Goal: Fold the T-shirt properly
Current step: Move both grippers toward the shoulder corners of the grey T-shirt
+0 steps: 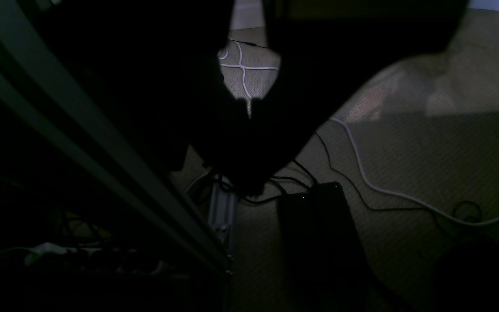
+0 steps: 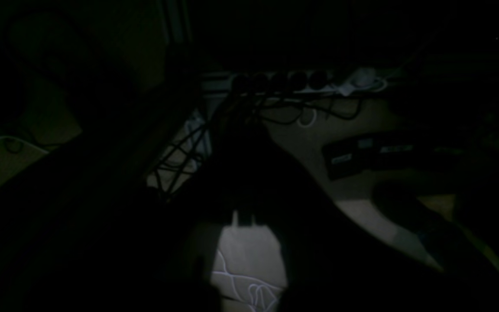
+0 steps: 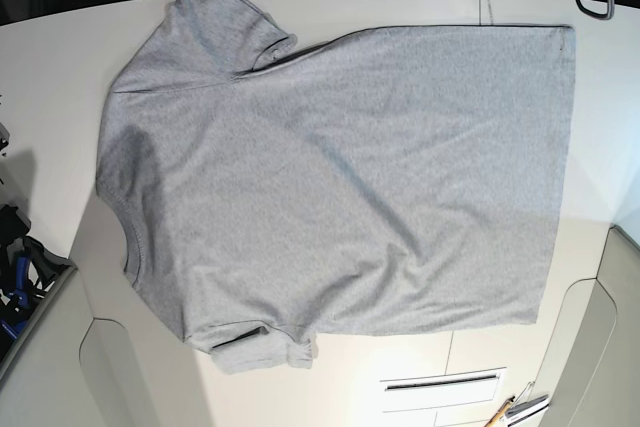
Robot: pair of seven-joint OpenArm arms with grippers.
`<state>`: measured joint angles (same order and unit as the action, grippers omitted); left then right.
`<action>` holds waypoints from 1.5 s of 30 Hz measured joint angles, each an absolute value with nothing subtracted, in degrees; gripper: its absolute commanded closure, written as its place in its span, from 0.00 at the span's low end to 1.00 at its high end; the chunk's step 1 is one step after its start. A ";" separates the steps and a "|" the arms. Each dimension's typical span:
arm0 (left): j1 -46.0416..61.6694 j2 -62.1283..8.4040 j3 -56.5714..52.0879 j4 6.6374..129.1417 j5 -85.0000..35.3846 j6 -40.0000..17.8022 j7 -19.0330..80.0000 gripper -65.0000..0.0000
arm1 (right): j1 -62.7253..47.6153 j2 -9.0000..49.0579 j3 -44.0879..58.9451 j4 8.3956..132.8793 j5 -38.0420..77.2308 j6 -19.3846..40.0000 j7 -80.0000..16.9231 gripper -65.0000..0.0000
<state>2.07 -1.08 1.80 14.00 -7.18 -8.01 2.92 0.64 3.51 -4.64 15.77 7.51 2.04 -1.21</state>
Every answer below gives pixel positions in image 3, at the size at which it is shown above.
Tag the grey T-shirt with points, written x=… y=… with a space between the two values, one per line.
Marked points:
x=395 y=181

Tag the blue clamp tool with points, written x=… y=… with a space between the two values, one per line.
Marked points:
x=16 y=312

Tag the white cable grommet plate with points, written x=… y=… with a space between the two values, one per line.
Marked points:
x=438 y=392

